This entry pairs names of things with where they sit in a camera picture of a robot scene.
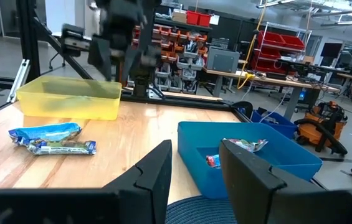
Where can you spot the dark multicolour granola bar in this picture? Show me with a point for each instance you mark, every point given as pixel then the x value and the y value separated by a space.
pixel 63 147

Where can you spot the silver aluminium bracket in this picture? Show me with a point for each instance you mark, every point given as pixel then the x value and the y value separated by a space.
pixel 20 81

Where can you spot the round dark blue mat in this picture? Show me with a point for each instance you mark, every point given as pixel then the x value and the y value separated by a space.
pixel 200 211

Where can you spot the red blue granola bar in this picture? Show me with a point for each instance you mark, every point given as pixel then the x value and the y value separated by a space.
pixel 213 160

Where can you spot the yellow plastic bin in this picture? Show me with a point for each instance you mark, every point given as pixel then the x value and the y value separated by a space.
pixel 69 105

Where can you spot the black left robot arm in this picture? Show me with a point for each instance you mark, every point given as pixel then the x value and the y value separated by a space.
pixel 141 87

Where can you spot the gray metal box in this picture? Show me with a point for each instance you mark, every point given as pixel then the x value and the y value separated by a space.
pixel 222 59

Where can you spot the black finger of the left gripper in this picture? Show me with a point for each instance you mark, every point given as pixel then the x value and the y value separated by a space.
pixel 101 56
pixel 132 62

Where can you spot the silver red granola bar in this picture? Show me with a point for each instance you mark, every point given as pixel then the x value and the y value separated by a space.
pixel 250 144

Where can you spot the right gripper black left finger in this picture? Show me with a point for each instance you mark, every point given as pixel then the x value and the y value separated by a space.
pixel 144 193

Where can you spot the wooden workbench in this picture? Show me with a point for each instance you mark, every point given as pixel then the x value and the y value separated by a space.
pixel 272 81

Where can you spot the orange shop vacuum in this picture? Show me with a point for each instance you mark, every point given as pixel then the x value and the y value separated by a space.
pixel 309 133

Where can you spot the red storage bin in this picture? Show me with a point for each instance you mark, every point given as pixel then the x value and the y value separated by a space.
pixel 204 19
pixel 192 17

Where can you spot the blue plastic bin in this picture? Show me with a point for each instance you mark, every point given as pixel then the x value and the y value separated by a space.
pixel 200 177

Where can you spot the storage shelf with small bins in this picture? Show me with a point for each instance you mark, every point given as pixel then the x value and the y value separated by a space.
pixel 188 65

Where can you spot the blue floor bin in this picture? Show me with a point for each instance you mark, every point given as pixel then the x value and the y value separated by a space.
pixel 283 129

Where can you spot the black monitor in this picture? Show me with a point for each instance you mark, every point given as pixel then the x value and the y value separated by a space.
pixel 331 49

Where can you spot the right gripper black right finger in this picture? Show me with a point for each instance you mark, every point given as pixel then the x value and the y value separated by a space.
pixel 256 193

